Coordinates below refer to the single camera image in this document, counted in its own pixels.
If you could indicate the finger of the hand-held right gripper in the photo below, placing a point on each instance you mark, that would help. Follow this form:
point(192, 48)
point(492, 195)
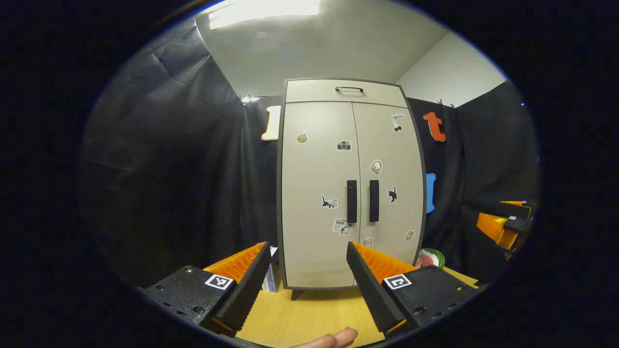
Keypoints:
point(493, 229)
point(517, 210)

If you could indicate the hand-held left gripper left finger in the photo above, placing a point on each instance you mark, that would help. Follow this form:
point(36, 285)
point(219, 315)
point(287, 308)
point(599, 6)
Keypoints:
point(251, 285)

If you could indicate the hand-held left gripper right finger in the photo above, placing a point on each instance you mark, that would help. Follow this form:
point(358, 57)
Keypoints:
point(367, 290)

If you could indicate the beige double-door shoe cabinet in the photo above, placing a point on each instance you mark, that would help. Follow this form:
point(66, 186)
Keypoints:
point(279, 203)

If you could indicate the black cat shoe cabinet door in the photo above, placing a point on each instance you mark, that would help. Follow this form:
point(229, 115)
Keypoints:
point(391, 154)

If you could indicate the camera sticker shoe cabinet door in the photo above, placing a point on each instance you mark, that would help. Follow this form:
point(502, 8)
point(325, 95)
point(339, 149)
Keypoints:
point(314, 169)

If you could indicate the beige cabinet drawer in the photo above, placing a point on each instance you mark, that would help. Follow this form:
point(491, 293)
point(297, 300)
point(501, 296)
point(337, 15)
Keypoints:
point(309, 92)

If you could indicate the watermelon pattern round object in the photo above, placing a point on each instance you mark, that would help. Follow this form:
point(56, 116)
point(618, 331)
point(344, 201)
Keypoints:
point(430, 258)

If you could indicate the black backdrop cloth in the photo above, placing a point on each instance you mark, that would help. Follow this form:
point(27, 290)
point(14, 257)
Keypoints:
point(169, 169)

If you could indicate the ceiling light panel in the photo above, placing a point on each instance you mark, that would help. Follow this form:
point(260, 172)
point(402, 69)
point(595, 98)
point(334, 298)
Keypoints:
point(261, 12)

